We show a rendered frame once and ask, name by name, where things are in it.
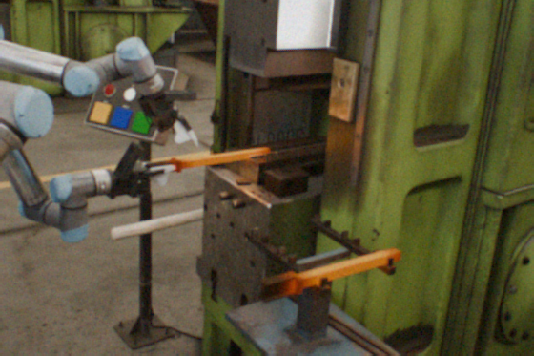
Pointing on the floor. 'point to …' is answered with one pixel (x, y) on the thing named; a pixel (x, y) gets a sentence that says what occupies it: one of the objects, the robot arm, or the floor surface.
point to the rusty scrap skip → (208, 7)
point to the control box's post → (144, 244)
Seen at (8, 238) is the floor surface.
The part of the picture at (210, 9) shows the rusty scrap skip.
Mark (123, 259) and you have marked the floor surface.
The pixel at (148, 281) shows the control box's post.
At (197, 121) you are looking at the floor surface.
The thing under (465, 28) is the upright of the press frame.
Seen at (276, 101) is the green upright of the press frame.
